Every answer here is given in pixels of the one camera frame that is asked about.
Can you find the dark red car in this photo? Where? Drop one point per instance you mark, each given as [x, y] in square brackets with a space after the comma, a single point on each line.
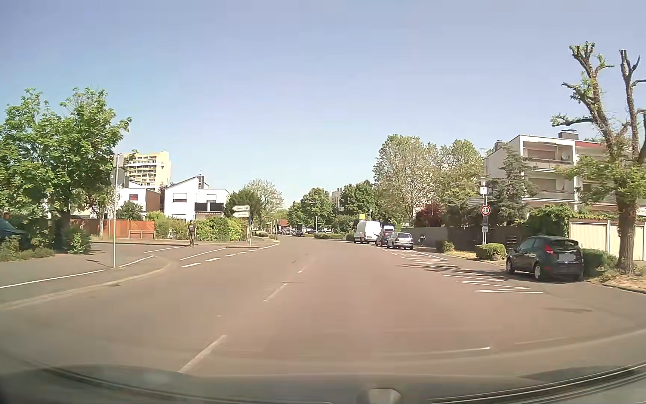
[382, 238]

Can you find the car's own bonnet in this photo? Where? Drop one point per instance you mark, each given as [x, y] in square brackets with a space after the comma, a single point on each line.
[323, 387]

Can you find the queue of distant cars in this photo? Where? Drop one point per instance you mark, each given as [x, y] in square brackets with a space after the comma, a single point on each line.
[295, 230]

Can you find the grey pavement with cycle path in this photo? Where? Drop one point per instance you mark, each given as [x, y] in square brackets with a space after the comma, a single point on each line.
[48, 269]

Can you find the large green leafy tree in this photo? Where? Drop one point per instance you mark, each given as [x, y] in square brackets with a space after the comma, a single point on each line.
[54, 151]

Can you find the white flat-roofed apartment building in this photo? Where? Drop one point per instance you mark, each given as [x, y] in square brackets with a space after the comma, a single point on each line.
[553, 168]

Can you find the orange wooden fence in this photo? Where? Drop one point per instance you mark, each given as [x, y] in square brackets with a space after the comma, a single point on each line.
[126, 228]

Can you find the white gabled house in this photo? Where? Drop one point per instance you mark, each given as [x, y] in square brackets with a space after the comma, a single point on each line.
[188, 199]

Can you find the dark wooden fence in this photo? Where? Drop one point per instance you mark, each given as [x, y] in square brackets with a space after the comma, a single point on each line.
[491, 234]

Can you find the green hedge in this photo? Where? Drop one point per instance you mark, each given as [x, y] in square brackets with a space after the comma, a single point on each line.
[219, 229]

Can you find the low white house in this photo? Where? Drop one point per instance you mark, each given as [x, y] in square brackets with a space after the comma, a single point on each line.
[135, 199]

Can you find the row of tall trees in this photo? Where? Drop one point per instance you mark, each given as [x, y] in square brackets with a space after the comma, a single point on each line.
[412, 179]

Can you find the pruned tree with bare limbs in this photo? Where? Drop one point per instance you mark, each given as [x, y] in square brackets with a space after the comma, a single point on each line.
[626, 185]

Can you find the round speed limit sign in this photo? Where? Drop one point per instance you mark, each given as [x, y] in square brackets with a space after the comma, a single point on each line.
[485, 211]

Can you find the dark grey hatchback car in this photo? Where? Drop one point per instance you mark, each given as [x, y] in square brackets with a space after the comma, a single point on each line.
[545, 257]

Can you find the white van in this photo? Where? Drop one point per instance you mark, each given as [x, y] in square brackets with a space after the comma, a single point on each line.
[367, 231]

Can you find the round sign on tall pole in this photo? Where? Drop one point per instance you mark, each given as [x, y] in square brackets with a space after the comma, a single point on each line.
[114, 213]

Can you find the white direction signs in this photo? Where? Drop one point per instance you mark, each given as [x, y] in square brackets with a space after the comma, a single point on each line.
[241, 211]

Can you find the dry grass verge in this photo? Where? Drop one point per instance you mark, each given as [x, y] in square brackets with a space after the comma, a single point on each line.
[642, 282]

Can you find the silver car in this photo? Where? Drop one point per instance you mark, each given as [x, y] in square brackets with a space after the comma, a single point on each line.
[401, 241]

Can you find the road markings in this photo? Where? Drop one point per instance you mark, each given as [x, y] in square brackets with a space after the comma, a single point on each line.
[202, 354]

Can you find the tall yellow tower block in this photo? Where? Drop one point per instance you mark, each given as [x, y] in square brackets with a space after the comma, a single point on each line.
[149, 168]

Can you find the round trimmed bush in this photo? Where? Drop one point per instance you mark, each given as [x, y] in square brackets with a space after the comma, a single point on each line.
[491, 251]

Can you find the grey asphalt road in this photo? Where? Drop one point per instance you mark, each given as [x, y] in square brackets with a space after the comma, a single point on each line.
[356, 303]

